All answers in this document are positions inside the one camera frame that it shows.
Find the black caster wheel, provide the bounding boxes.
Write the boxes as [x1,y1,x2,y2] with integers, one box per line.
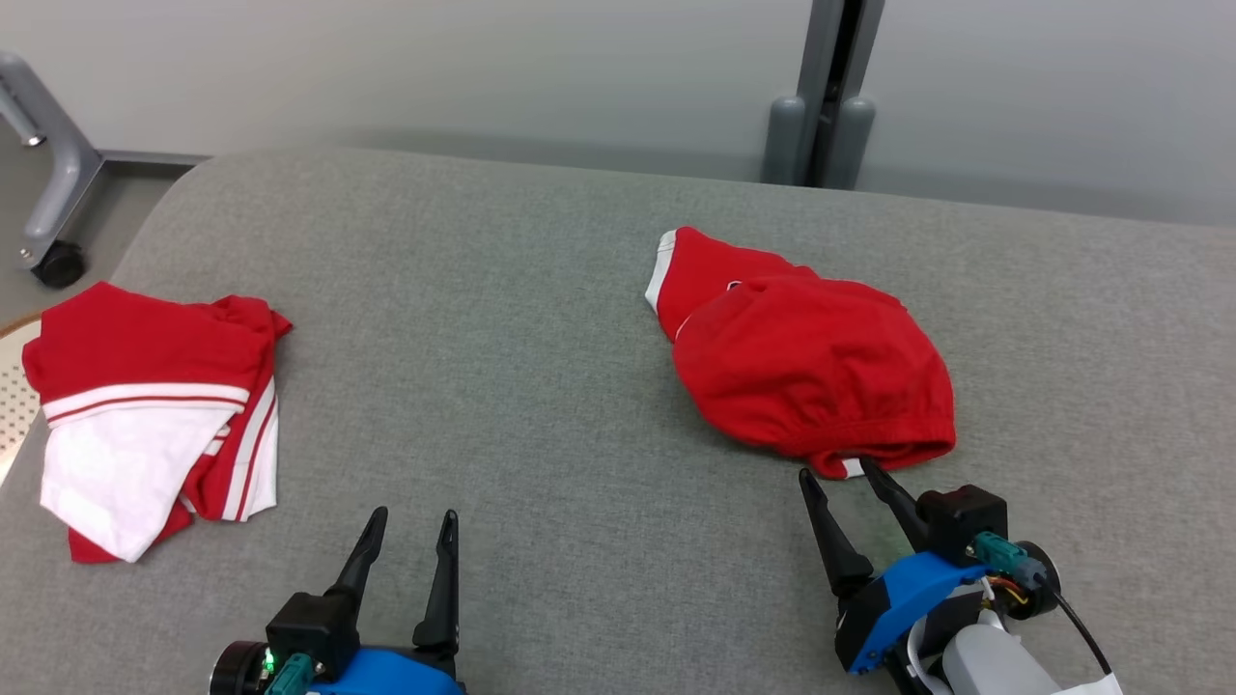
[30,240,87,290]

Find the grey partition post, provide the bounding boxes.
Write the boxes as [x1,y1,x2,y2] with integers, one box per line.
[761,0,885,190]

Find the beige perforated round seat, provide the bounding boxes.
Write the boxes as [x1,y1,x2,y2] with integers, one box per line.
[0,314,44,484]

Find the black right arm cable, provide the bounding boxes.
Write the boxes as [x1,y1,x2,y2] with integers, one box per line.
[1024,565,1114,677]

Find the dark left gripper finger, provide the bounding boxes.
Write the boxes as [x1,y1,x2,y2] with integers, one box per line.
[326,507,389,619]
[413,510,461,659]

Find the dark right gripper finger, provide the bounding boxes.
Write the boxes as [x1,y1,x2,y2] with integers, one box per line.
[858,457,930,553]
[799,468,876,601]

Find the teal right cable connector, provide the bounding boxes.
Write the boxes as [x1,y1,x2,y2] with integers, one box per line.
[971,530,1028,580]

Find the red shorts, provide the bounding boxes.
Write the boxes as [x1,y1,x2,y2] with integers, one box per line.
[644,226,959,481]

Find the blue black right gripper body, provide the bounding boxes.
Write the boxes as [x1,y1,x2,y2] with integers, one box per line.
[835,552,988,675]

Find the red white basketball jersey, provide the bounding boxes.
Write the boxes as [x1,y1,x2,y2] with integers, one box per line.
[21,280,294,566]

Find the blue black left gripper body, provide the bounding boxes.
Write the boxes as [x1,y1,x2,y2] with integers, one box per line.
[211,640,467,695]

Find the grey metal frame leg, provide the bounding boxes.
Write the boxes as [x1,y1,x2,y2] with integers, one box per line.
[0,50,209,266]

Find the teal left cable connector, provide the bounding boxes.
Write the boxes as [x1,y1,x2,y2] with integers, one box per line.
[263,653,317,695]

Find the teal cable connector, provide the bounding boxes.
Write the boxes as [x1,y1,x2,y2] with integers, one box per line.
[263,653,317,695]
[971,530,1028,580]

